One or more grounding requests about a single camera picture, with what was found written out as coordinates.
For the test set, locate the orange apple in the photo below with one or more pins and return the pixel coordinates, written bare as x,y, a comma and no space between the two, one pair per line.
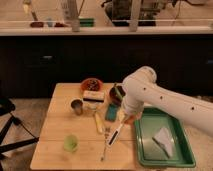
130,120

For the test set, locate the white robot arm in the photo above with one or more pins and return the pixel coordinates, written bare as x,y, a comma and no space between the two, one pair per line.
140,87

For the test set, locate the metal cup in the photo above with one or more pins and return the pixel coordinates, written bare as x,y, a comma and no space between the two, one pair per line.
77,106

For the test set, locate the green plastic cup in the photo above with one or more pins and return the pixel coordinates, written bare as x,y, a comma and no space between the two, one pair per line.
70,143

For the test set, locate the green stick in bowl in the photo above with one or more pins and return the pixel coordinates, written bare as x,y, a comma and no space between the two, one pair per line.
117,91

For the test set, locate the dark red bowl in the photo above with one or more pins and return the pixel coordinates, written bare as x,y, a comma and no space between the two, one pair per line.
114,97

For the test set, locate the white black-striped box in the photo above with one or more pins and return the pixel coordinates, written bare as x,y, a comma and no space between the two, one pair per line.
94,96

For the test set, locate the orange bowl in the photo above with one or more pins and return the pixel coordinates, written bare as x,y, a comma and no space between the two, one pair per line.
91,84

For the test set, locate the teal sponge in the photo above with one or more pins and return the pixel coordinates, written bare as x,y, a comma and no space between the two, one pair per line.
111,113

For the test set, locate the metal fork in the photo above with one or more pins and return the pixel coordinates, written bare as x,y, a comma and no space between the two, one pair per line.
106,135

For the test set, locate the white folded cloth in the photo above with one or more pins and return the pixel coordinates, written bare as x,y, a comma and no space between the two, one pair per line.
164,140

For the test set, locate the green plastic tray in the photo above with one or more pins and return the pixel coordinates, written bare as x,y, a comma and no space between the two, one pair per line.
148,151

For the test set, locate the black stand legs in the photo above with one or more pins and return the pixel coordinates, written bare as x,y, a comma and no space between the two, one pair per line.
7,142

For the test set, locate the cream handled utensil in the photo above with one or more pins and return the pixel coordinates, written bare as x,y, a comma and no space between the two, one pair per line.
99,123

